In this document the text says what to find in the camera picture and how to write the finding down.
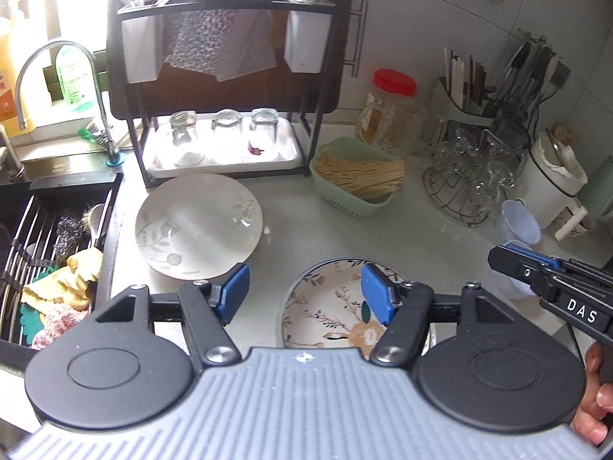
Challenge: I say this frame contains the spoon in sink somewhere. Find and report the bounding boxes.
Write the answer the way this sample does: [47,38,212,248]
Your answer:
[86,204,107,251]

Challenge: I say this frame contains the cluster of glass cups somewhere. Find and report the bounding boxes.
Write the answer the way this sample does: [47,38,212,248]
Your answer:
[431,125,515,216]

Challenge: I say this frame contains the steel cabinet handle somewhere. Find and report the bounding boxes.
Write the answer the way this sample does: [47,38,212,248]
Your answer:
[349,0,369,78]

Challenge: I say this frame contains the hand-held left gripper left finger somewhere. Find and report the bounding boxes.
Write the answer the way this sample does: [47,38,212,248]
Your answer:
[93,263,251,367]

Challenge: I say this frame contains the green plastic basket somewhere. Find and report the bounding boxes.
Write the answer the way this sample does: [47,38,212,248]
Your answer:
[309,136,408,219]

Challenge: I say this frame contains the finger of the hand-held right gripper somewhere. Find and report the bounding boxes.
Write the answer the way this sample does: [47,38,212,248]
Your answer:
[488,248,554,298]
[508,244,563,270]

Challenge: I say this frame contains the dry noodles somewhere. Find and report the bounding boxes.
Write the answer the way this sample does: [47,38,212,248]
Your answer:
[313,148,405,202]

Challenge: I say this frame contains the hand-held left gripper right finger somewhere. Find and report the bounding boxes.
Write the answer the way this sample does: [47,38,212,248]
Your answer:
[361,263,518,366]

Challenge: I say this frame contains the brown cutting board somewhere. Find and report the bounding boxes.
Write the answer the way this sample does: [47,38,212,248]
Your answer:
[109,0,355,118]

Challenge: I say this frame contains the white drip tray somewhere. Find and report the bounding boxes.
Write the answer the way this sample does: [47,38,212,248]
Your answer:
[144,117,307,179]

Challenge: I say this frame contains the glass jar with red lid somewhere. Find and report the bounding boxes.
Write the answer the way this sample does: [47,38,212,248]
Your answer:
[355,68,429,156]

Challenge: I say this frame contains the green scrub brush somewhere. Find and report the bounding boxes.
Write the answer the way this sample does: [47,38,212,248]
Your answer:
[78,122,110,148]

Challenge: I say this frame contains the steel wool scrubber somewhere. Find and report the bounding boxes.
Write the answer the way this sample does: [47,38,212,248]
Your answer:
[56,208,89,264]

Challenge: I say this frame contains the teal cloth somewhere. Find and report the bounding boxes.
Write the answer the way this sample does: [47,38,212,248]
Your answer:
[20,304,46,343]

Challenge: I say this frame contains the black metal dish rack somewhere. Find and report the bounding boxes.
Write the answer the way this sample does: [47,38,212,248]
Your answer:
[106,0,338,189]

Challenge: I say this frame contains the bunch of chopsticks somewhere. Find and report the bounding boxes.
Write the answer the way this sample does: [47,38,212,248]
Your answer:
[443,48,489,111]

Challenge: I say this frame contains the white electric pot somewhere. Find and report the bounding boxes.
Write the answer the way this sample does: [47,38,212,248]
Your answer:
[515,129,590,243]

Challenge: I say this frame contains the yellow cloth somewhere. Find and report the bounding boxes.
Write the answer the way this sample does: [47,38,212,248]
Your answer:
[21,248,103,312]

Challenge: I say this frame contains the green chopstick holder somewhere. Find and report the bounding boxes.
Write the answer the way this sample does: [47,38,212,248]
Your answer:
[433,77,528,145]

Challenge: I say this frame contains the person's right hand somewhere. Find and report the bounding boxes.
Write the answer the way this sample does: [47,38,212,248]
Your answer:
[570,342,613,447]

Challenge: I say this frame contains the steel faucet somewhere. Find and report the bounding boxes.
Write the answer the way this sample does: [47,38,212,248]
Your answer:
[14,41,126,166]

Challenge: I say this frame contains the white utensil holder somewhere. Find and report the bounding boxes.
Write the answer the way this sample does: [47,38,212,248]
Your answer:
[284,0,332,74]
[120,5,161,84]

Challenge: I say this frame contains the orange bottle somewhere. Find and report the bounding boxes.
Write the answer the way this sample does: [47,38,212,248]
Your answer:
[0,19,36,130]

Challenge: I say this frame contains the floral ceramic bowl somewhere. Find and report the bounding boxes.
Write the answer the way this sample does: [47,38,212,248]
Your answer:
[275,258,432,350]

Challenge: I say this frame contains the black sink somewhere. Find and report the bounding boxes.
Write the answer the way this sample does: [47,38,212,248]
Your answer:
[0,163,124,360]

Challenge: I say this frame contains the leaf-print ceramic plate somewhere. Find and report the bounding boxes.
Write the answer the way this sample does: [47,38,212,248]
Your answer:
[135,174,265,281]

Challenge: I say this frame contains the pink cloth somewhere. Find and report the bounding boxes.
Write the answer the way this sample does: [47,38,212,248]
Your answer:
[31,304,89,350]

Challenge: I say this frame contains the green dish soap bottle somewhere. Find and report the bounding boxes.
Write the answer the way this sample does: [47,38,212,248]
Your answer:
[55,44,99,113]

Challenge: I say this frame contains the row of hanging utensils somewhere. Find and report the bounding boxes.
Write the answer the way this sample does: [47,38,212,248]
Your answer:
[493,29,573,120]

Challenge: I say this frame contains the clear drinking glass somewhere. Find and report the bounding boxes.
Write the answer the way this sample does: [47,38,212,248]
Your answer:
[250,108,281,150]
[170,111,198,148]
[211,109,241,148]

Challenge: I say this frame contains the patterned cloth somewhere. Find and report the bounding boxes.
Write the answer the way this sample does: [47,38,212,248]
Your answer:
[163,0,288,82]

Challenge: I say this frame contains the wire cup rack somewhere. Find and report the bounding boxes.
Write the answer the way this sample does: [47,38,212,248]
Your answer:
[421,129,528,228]

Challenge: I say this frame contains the sink drain rack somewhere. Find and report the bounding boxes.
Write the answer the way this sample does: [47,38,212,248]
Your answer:
[0,192,113,346]

